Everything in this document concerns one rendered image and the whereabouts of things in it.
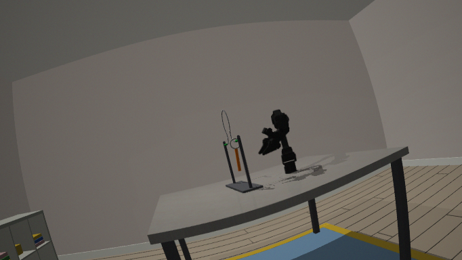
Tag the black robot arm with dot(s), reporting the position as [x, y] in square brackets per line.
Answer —
[281, 123]

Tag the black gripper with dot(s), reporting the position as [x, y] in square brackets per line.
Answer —
[269, 145]

